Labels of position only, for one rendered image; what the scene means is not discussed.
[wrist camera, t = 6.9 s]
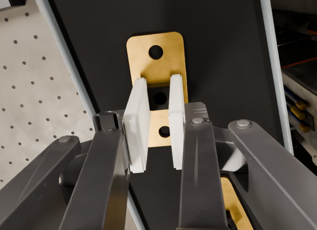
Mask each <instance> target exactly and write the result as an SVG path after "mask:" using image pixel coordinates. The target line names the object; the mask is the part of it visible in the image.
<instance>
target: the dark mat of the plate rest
mask: <svg viewBox="0 0 317 230"><path fill-rule="evenodd" d="M48 1H49V3H50V6H51V8H52V11H53V13H54V15H55V18H56V20H57V22H58V25H59V27H60V29H61V31H62V34H63V36H64V39H65V41H66V43H67V46H68V48H69V50H70V53H71V55H72V58H73V60H74V62H75V65H76V67H77V69H78V72H79V74H80V77H81V79H82V81H83V83H84V86H85V88H86V90H87V93H88V95H89V97H90V100H91V102H92V105H93V107H94V109H95V112H96V113H99V112H103V111H109V110H113V111H115V110H124V109H126V106H127V103H128V100H129V98H130V95H131V91H132V88H133V83H132V78H131V71H130V65H129V59H128V53H127V46H126V44H127V41H128V40H129V39H130V38H131V37H133V36H138V35H147V34H155V33H167V32H178V33H180V34H181V35H182V37H183V41H184V58H185V69H186V81H187V93H188V103H193V102H202V103H203V104H205V105H206V109H207V113H208V116H209V120H211V121H212V125H213V126H215V127H218V128H223V129H228V125H229V123H230V122H232V121H236V120H241V119H244V120H245V119H247V120H250V121H254V122H256V123H257V124H258V125H259V126H260V127H262V128H263V129H264V130H265V131H266V132H267V133H268V134H270V135H271V136H272V137H273V138H274V139H275V140H276V141H278V142H279V143H280V144H281V145H282V146H283V147H284V140H283V135H282V129H281V123H280V117H279V112H278V106H277V100H276V94H275V87H274V81H273V75H272V69H271V64H270V58H269V52H268V46H267V39H266V33H265V27H264V21H263V16H262V10H261V4H260V0H48ZM128 166H129V172H130V179H129V191H130V194H131V196H132V198H133V201H134V203H135V206H136V208H137V210H138V213H139V215H140V217H141V220H142V222H143V225H144V227H145V229H146V230H176V228H178V226H179V210H180V194H181V177H182V170H177V169H176V168H174V163H173V154H172V146H159V147H148V152H147V162H146V170H144V172H138V173H133V171H131V170H130V165H128ZM219 171H220V175H224V176H226V177H228V179H229V180H230V182H231V185H232V187H233V189H234V190H235V192H236V195H237V197H238V199H239V201H240V203H241V205H242V207H243V209H244V211H245V213H246V215H247V217H248V219H249V221H250V223H251V225H252V227H253V229H254V230H263V228H262V227H261V225H260V223H259V222H258V220H257V218H256V217H255V215H254V214H253V212H252V211H251V209H250V208H249V206H248V204H247V203H246V201H245V200H244V198H243V197H242V195H241V193H240V192H239V190H238V189H237V187H236V185H235V184H234V182H233V181H232V179H231V178H230V175H229V171H223V170H219Z"/></svg>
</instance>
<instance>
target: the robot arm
mask: <svg viewBox="0 0 317 230"><path fill-rule="evenodd" d="M168 119H169V128H170V137H171V146H172V154H173V163H174V168H176V169H177V170H182V177H181V194H180V210H179V226H178V228H176V230H230V227H228V224H227V217H226V211H225V203H224V196H223V190H222V184H221V178H220V171H219V170H223V171H229V175H230V178H231V179H232V181H233V182H234V184H235V185H236V187H237V189H238V190H239V192H240V193H241V195H242V197H243V198H244V200H245V201H246V203H247V204H248V206H249V208H250V209H251V211H252V212H253V214H254V215H255V217H256V218H257V220H258V222H259V223H260V225H261V227H262V228H263V230H317V176H316V175H315V174H314V173H313V172H312V171H310V170H309V169H308V168H307V167H306V166H305V165H304V164H302V163H301V162H300V161H299V160H298V159H297V158H296V157H294V156H293V155H292V154H291V153H290V152H289V151H288V150H287V149H285V148H284V147H283V146H282V145H281V144H280V143H279V142H278V141H276V140H275V139H274V138H273V137H272V136H271V135H270V134H268V133H267V132H266V131H265V130H264V129H263V128H262V127H260V126H259V125H258V124H257V123H256V122H254V121H250V120H247V119H245V120H244V119H241V120H236V121H232V122H230V123H229V125H228V129H223V128H218V127H215V126H213V125H212V121H211V120H209V116H208V113H207V109H206V105H205V104H203V103H202V102H193V103H184V94H183V83H182V76H181V75H180V74H173V75H172V76H171V78H170V95H169V111H168ZM92 120H93V125H94V129H95V134H94V137H93V139H92V140H89V141H85V142H81V143H80V140H79V137H77V136H75V135H69V136H68V135H66V136H62V137H60V138H58V139H56V140H55V141H53V142H52V143H51V144H50V145H49V146H47V147H46V148H45V149H44V150H43V151H42V152H41V153H40V154H39V155H38V156H37V157H36V158H35V159H34V160H33V161H31V162H30V163H29V164H28V165H27V166H26V167H25V168H24V169H23V170H21V171H20V172H19V173H18V174H17V175H16V176H15V177H14V178H13V179H12V180H10V181H9V182H8V183H7V184H6V185H5V186H4V187H3V188H2V189H1V190H0V230H125V219H126V209H127V199H128V189H129V179H130V172H129V166H128V165H130V170H131V171H133V173H142V172H144V170H146V162H147V152H148V143H149V133H150V120H151V114H150V107H149V100H148V93H147V82H146V79H144V78H136V80H135V82H134V85H133V88H132V91H131V95H130V98H129V100H128V103H127V106H126V109H124V110H115V111H113V110H109V111H103V112H99V113H97V114H95V115H94V116H93V117H92ZM59 178H60V180H61V183H59Z"/></svg>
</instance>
